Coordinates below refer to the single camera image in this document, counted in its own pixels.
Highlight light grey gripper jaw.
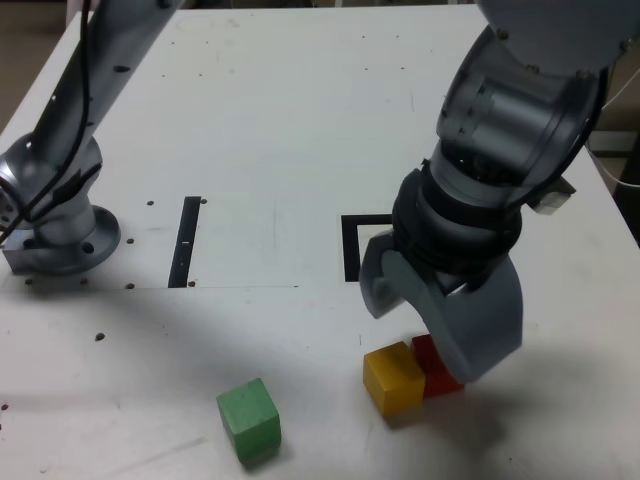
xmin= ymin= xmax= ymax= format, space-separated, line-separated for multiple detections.
xmin=381 ymin=248 xmax=525 ymax=385

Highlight black tape square outline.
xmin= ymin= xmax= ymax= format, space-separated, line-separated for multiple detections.
xmin=341 ymin=213 xmax=396 ymax=284

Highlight yellow cube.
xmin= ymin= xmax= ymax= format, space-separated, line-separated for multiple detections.
xmin=362 ymin=341 xmax=427 ymax=417

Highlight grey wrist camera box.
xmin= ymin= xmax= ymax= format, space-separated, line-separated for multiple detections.
xmin=532 ymin=174 xmax=577 ymax=216

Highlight white cable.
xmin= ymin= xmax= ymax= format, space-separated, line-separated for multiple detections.
xmin=589 ymin=69 xmax=640 ymax=189

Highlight green cube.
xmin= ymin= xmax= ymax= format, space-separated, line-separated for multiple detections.
xmin=215 ymin=377 xmax=283 ymax=470

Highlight black cable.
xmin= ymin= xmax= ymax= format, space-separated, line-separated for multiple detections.
xmin=0 ymin=0 xmax=96 ymax=241
xmin=514 ymin=64 xmax=611 ymax=211

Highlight black tape strip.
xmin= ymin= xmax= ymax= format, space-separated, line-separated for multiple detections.
xmin=167 ymin=195 xmax=203 ymax=290

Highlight red cube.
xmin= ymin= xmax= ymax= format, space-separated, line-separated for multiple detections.
xmin=411 ymin=334 xmax=466 ymax=400

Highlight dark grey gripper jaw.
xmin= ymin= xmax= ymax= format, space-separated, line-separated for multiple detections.
xmin=359 ymin=230 xmax=417 ymax=322

